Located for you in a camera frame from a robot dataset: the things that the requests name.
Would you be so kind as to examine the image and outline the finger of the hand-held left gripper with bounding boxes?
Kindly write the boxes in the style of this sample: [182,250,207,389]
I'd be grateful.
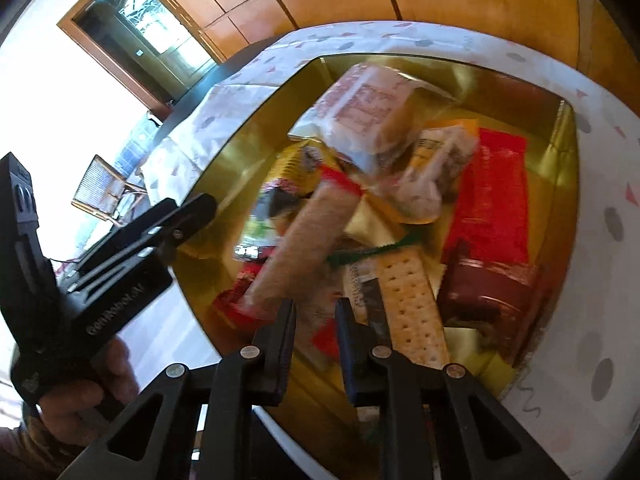
[75,199,178,271]
[67,193,219,293]

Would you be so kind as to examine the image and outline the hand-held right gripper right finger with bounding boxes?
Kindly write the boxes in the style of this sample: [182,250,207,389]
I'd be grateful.
[334,297,568,480]

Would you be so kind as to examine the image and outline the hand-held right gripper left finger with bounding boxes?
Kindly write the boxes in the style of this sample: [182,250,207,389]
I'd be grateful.
[57,299,298,480]

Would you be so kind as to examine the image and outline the red white snack packet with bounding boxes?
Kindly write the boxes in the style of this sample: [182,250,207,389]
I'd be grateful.
[212,265,271,331]

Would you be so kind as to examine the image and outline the cracker packet green ends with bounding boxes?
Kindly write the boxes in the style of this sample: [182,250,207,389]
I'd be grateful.
[327,240,453,368]

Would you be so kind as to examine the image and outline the yellow snack packet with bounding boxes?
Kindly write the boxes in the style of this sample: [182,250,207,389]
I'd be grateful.
[235,142,326,261]

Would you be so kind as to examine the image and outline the rice bar packet red ends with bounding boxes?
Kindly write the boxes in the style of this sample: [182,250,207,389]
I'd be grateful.
[235,165,368,318]

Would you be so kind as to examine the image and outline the brown snack packet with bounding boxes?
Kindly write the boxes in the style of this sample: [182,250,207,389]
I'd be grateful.
[437,255,546,341]

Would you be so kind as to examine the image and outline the clear bun packet red print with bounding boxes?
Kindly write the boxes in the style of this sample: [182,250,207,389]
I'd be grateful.
[287,62,461,176]

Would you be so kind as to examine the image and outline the large red snack packet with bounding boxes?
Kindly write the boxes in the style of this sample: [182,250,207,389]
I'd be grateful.
[442,127,531,266]

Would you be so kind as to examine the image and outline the clear packet yellow edges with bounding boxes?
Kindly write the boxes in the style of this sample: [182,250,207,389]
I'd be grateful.
[390,119,481,223]

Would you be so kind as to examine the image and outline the black tin box gold interior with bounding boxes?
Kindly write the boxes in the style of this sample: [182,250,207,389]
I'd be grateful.
[172,52,583,480]

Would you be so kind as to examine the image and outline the person's left forearm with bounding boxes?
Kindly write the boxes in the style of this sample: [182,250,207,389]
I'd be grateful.
[0,400,76,480]

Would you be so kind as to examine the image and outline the person's left hand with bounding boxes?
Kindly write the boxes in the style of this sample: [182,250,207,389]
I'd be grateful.
[37,335,143,441]

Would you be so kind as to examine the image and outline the wooden chair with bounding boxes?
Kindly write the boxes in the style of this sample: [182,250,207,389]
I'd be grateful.
[71,154,146,221]

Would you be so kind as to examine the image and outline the wooden framed glass door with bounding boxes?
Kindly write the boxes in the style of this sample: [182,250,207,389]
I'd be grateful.
[57,0,226,111]

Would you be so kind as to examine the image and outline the patterned white tablecloth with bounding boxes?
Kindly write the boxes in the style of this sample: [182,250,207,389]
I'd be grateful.
[140,20,640,480]

